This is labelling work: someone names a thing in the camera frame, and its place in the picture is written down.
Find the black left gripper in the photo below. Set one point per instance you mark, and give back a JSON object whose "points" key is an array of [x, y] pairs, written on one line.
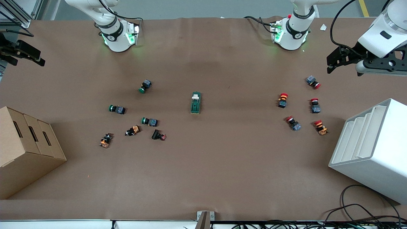
{"points": [[355, 52]]}

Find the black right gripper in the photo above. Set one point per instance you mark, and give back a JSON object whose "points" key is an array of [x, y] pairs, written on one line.
{"points": [[7, 50]]}

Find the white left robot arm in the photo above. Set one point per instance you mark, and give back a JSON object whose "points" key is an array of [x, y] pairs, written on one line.
{"points": [[295, 35]]}

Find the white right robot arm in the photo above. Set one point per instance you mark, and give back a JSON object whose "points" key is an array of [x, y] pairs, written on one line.
{"points": [[116, 38]]}

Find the red emergency button blue block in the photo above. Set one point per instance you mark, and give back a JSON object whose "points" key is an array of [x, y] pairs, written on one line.
{"points": [[315, 108], [295, 126], [311, 80]]}

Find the white paper scrap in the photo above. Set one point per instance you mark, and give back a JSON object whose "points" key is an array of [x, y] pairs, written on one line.
{"points": [[323, 27]]}

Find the red emergency button orange block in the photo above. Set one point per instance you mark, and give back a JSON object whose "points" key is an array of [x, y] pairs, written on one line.
{"points": [[282, 102], [321, 128]]}

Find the brown cardboard bin box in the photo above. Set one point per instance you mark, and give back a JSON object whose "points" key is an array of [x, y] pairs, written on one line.
{"points": [[54, 149], [35, 149], [8, 146]]}

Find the white stepped bin rack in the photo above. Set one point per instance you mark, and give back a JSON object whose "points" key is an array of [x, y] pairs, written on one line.
{"points": [[381, 159]]}

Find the green mushroom push button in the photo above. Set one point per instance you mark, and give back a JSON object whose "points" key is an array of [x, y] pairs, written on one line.
{"points": [[119, 110], [145, 86], [152, 122]]}

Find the black square push button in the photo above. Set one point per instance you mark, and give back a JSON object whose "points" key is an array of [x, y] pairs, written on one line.
{"points": [[156, 134]]}

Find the aluminium profile frame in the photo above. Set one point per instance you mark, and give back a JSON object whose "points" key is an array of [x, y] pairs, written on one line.
{"points": [[16, 23]]}

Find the black selector switch orange block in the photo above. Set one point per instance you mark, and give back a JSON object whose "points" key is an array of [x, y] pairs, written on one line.
{"points": [[105, 141], [134, 129]]}

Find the aluminium camera post with bracket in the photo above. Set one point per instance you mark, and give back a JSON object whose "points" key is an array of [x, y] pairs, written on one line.
{"points": [[203, 221]]}

